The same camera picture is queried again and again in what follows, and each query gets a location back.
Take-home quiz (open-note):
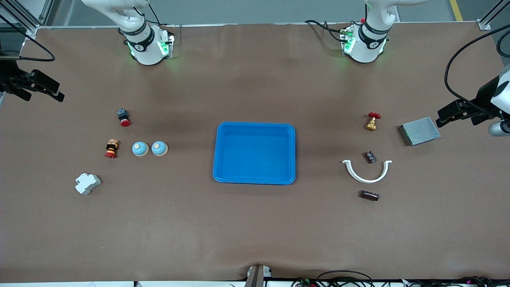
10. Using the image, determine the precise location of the silver metal power supply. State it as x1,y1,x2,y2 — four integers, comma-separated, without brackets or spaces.
398,116,442,147

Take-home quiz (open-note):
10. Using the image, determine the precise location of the white semicircular pipe clamp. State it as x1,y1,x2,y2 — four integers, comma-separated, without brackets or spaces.
342,159,392,184

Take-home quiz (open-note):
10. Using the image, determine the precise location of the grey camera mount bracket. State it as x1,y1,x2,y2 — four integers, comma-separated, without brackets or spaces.
244,264,273,287

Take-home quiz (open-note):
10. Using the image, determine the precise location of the blue plastic tray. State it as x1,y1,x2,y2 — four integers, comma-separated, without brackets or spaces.
212,122,296,185

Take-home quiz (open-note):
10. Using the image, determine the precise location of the aluminium frame profile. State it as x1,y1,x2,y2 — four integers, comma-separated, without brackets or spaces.
478,0,510,30
0,0,54,34

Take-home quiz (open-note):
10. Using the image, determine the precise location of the white circuit breaker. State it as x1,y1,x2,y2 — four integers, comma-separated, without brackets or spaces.
75,172,102,195

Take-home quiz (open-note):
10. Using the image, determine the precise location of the brass valve red handle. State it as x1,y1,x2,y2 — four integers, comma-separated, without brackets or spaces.
364,112,381,132

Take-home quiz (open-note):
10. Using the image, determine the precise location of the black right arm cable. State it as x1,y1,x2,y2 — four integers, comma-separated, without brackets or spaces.
0,14,55,62

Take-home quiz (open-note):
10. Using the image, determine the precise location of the red yellow push button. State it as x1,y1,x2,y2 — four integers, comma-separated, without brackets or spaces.
105,139,120,159

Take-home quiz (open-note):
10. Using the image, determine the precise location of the bundle of black cables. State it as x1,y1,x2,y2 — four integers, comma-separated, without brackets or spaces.
291,270,510,287

